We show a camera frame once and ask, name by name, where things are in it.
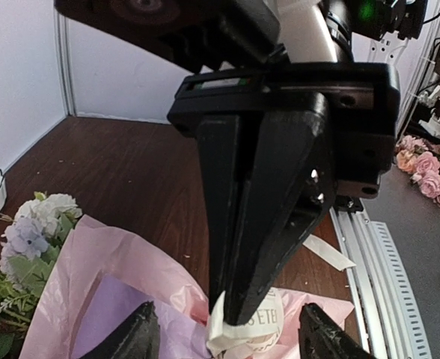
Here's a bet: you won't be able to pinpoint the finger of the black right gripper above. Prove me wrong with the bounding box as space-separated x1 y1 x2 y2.
196 114 241 312

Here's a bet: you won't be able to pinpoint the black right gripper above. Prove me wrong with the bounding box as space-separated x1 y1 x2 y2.
168 63 400 325

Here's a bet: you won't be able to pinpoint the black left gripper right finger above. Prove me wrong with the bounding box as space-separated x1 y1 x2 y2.
298 303 372 359

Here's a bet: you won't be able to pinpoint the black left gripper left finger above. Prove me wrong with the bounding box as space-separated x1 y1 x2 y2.
82 301 160 359

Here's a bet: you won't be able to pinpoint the cream ribbon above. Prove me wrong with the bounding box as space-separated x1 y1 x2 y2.
207 234 358 359

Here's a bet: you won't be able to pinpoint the purple tissue paper sheet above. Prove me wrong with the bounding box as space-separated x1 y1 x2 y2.
17 213 355 359

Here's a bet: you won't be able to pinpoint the white purple flower bunch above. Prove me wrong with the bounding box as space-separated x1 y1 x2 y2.
0 192 82 358

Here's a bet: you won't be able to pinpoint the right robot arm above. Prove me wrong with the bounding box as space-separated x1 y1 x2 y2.
55 1 427 326

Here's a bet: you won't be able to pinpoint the spare pink flowers outside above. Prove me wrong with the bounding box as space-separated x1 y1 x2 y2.
394 135 440 207

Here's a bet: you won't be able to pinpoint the aluminium front rail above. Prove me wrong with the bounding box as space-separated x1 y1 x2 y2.
330 209 432 358

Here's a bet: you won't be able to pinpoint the aluminium right corner post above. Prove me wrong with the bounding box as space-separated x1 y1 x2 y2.
54 10 77 116

